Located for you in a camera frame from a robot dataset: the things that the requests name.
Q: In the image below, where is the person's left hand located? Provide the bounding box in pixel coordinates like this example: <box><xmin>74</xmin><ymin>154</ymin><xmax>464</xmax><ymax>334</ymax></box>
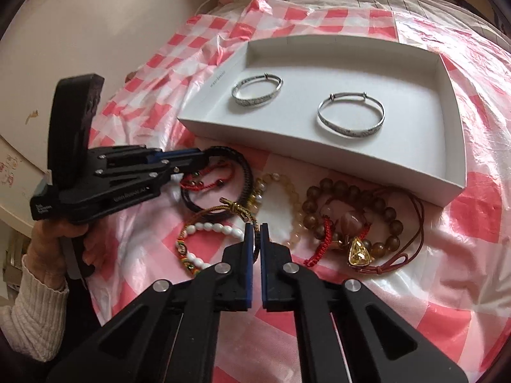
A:
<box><xmin>26</xmin><ymin>215</ymin><xmax>108</xmax><ymax>284</ymax></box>

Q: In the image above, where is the brown cord yellow pendant necklace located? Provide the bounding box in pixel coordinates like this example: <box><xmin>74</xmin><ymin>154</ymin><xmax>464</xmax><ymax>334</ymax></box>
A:
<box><xmin>345</xmin><ymin>185</ymin><xmax>426</xmax><ymax>276</ymax></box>

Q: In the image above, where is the striped beige bed sheet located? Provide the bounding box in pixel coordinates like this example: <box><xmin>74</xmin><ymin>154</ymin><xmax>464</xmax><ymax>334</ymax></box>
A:
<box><xmin>216</xmin><ymin>0</ymin><xmax>511</xmax><ymax>49</ymax></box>

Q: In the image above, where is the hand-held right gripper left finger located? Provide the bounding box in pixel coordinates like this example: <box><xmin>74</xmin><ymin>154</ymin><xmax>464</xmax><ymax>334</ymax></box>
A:
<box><xmin>46</xmin><ymin>222</ymin><xmax>256</xmax><ymax>383</ymax></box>

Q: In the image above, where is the brown bead bracelet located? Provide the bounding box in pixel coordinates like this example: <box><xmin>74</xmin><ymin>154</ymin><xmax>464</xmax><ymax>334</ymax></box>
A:
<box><xmin>302</xmin><ymin>179</ymin><xmax>405</xmax><ymax>256</ymax></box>

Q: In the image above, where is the pale crystal bead bracelet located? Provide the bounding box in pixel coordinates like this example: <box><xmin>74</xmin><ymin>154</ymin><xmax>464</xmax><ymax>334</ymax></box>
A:
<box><xmin>249</xmin><ymin>173</ymin><xmax>306</xmax><ymax>248</ymax></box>

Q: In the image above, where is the white furniture edge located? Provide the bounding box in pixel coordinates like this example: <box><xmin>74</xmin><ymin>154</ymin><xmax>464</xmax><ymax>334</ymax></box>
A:
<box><xmin>0</xmin><ymin>133</ymin><xmax>49</xmax><ymax>232</ymax></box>

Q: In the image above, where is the thin silver bangle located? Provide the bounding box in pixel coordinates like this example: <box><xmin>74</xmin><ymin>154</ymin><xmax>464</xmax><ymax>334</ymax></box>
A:
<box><xmin>318</xmin><ymin>93</ymin><xmax>386</xmax><ymax>135</ymax></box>

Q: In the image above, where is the white cardboard box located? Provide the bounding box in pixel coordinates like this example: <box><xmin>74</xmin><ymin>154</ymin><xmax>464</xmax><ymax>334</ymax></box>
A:
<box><xmin>177</xmin><ymin>35</ymin><xmax>468</xmax><ymax>207</ymax></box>

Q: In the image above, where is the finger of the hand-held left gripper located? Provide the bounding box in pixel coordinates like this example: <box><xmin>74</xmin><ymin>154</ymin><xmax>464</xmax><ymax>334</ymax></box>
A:
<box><xmin>95</xmin><ymin>159</ymin><xmax>208</xmax><ymax>187</ymax></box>
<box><xmin>104</xmin><ymin>146</ymin><xmax>210</xmax><ymax>164</ymax></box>

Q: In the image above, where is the red white checked plastic sheet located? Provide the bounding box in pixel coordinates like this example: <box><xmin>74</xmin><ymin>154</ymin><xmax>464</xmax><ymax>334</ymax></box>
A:
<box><xmin>86</xmin><ymin>0</ymin><xmax>511</xmax><ymax>383</ymax></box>

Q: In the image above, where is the wide silver bangle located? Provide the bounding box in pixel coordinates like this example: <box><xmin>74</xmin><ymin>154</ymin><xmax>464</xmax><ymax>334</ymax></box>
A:
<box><xmin>232</xmin><ymin>73</ymin><xmax>284</xmax><ymax>107</ymax></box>

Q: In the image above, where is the white bead bracelet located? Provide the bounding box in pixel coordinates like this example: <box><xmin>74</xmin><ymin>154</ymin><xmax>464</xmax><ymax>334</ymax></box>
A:
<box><xmin>173</xmin><ymin>221</ymin><xmax>245</xmax><ymax>278</ymax></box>

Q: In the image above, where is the black braided bracelet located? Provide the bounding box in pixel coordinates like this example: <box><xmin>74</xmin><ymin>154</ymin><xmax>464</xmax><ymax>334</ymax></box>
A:
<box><xmin>180</xmin><ymin>146</ymin><xmax>253</xmax><ymax>214</ymax></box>

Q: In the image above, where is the red cord pink stone bracelet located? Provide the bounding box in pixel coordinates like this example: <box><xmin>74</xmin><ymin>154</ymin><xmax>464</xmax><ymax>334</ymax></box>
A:
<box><xmin>303</xmin><ymin>203</ymin><xmax>378</xmax><ymax>268</ymax></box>

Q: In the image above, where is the gold brown cord bracelet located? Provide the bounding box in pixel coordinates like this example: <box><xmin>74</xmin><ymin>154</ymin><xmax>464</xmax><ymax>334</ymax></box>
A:
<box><xmin>187</xmin><ymin>197</ymin><xmax>260</xmax><ymax>232</ymax></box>

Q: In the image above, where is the red string bracelet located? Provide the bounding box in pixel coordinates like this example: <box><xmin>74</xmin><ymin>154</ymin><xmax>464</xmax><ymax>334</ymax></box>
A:
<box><xmin>179</xmin><ymin>160</ymin><xmax>232</xmax><ymax>193</ymax></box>

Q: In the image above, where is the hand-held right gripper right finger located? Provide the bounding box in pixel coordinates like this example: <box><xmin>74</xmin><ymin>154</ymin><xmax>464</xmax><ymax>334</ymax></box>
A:
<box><xmin>260</xmin><ymin>222</ymin><xmax>469</xmax><ymax>383</ymax></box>

